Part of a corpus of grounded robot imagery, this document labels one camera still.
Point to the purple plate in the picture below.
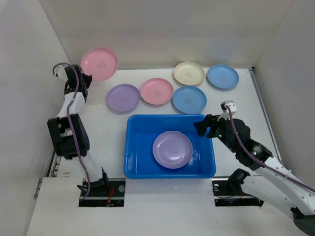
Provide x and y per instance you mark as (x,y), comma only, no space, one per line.
(123,98)
(172,149)

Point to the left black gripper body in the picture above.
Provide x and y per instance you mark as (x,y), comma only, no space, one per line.
(86,79)

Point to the pink plate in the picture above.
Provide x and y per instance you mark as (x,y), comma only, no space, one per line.
(156,91)
(99,63)

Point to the cream plate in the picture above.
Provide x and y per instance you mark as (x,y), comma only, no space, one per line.
(189,73)

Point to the blue plastic bin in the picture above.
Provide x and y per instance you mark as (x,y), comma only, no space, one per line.
(141,132)

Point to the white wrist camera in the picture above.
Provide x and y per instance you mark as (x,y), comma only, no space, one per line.
(60,72)
(227,107)

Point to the aluminium rail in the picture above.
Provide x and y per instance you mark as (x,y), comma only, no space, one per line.
(54,165)
(275,145)

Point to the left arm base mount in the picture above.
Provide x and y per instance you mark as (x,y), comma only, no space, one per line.
(111,196)

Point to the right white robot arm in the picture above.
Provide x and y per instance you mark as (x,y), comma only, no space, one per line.
(273,184)

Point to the left aluminium rail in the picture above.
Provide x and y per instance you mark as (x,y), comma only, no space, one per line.
(54,165)

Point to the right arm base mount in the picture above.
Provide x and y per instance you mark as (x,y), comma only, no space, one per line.
(229,195)

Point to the right aluminium rail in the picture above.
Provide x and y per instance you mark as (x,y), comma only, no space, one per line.
(275,145)

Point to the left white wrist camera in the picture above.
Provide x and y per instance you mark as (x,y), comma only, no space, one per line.
(60,72)

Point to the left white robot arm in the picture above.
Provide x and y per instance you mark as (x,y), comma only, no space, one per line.
(68,134)

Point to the blue plate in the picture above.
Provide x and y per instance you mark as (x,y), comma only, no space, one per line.
(223,77)
(189,100)

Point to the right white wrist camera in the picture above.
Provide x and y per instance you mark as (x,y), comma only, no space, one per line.
(227,107)

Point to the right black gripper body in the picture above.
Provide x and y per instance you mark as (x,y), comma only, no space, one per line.
(211,126)

